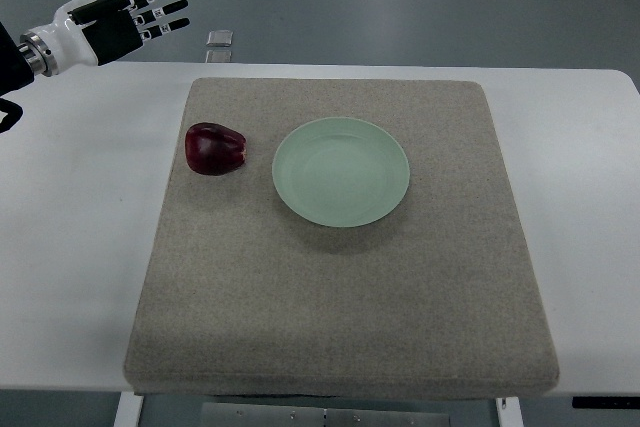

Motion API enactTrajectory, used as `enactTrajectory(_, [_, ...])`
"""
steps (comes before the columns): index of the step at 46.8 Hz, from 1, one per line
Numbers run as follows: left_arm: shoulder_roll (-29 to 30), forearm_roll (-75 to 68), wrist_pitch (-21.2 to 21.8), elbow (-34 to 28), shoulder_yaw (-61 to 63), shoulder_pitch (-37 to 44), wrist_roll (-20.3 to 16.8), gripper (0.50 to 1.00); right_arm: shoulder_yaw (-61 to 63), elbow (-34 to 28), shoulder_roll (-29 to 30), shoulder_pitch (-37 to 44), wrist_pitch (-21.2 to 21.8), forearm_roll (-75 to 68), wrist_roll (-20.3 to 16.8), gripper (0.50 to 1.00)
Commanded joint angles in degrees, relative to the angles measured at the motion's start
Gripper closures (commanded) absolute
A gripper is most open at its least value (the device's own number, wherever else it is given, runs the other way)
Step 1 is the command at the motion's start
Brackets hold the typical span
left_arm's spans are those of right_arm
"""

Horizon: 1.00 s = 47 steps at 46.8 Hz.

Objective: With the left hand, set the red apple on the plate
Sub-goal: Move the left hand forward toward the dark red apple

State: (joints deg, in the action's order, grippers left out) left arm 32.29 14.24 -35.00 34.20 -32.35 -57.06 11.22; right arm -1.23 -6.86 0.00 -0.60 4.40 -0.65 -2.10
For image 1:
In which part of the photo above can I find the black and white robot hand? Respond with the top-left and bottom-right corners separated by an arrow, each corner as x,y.
18,0 -> 189,77

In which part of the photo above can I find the pale green plate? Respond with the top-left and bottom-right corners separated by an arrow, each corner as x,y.
272,117 -> 410,228

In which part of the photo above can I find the dark red apple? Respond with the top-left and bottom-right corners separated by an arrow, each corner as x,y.
185,122 -> 247,176

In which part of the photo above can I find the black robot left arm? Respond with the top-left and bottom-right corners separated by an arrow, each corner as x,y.
0,24 -> 35,133

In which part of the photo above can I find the beige fabric cushion mat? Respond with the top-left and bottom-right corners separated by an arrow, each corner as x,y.
124,78 -> 559,400

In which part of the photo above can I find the grey floor outlet plate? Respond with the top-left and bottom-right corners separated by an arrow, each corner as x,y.
206,30 -> 233,47
205,49 -> 232,63

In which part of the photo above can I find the white table leg frame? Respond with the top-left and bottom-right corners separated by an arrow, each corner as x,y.
112,392 -> 144,427

